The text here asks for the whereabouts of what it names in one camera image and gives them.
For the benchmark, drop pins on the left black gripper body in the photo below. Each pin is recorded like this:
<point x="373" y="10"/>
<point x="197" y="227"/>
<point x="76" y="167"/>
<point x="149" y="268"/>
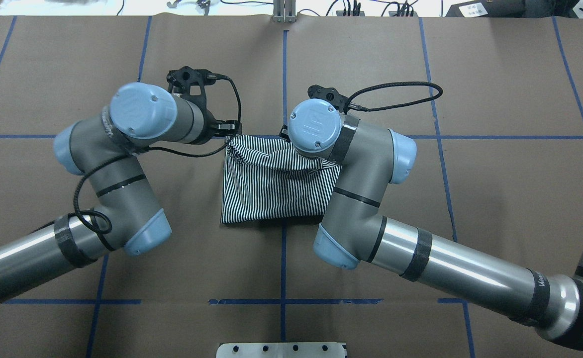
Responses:
<point x="212" y="125"/>

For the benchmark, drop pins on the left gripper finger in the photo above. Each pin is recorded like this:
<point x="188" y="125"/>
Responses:
<point x="284" y="132"/>
<point x="229" y="128"/>

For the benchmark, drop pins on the navy white striped polo shirt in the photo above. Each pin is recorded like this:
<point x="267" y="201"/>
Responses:
<point x="267" y="178"/>

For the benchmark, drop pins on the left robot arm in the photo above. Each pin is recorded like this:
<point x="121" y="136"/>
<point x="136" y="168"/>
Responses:
<point x="114" y="206"/>

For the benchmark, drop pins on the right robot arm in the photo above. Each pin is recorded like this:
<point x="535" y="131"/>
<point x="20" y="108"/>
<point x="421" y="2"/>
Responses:
<point x="495" y="223"/>

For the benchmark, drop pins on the black box with label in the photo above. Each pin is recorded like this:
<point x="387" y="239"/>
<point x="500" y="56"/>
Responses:
<point x="487" y="8"/>

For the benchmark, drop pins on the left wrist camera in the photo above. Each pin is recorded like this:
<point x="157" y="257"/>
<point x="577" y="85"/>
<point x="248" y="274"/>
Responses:
<point x="190" y="83"/>

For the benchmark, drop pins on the aluminium frame post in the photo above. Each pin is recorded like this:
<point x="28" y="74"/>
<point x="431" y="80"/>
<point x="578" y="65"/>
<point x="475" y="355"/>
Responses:
<point x="284" y="11"/>

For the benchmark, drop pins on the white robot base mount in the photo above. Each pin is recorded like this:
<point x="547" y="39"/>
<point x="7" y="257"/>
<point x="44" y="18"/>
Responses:
<point x="283" y="350"/>

